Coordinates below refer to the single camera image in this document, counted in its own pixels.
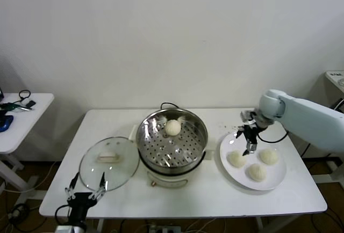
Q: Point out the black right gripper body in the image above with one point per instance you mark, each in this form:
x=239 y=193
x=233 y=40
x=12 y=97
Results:
x=251 y=135

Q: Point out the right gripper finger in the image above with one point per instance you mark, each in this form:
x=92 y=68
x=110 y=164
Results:
x=240 y=131
x=252 y=147

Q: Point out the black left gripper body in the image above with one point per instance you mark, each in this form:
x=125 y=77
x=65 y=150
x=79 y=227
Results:
x=79 y=199

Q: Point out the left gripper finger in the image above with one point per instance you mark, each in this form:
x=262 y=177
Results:
x=75 y=180
x=102 y=180

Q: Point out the white steamed baozi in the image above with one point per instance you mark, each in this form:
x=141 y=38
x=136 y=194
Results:
x=257 y=173
x=269 y=156
x=237 y=159
x=172 y=127

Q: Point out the round glass pot lid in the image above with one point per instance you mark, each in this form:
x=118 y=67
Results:
x=123 y=163

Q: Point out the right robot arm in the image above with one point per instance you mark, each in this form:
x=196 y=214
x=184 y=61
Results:
x=309 y=115

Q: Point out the perforated steel steamer basket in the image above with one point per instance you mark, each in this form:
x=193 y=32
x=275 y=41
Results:
x=172 y=147

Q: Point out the white round plate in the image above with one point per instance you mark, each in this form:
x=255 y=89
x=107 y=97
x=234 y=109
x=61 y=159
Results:
x=239 y=175

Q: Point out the white electric cooker base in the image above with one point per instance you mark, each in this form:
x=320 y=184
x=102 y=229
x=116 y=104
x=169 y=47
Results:
x=166 y=181

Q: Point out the white side table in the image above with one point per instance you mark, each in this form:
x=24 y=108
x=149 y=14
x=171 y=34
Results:
x=29 y=125

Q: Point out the white power strip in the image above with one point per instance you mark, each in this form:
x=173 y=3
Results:
x=165 y=229

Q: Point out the small black device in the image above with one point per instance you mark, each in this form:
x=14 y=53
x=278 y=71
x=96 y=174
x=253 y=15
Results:
x=31 y=103

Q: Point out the blue object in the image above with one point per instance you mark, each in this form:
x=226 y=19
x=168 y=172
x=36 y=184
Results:
x=6 y=124

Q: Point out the green tool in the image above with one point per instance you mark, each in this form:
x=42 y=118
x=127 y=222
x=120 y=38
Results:
x=10 y=106

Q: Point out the clear round object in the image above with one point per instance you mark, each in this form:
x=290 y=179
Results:
x=342 y=82

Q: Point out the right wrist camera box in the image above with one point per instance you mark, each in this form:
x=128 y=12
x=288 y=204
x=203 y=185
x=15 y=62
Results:
x=245 y=115

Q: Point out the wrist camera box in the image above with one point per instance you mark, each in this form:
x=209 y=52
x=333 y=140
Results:
x=64 y=229
x=245 y=115

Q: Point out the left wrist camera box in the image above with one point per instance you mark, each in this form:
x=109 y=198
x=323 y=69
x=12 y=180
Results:
x=64 y=229

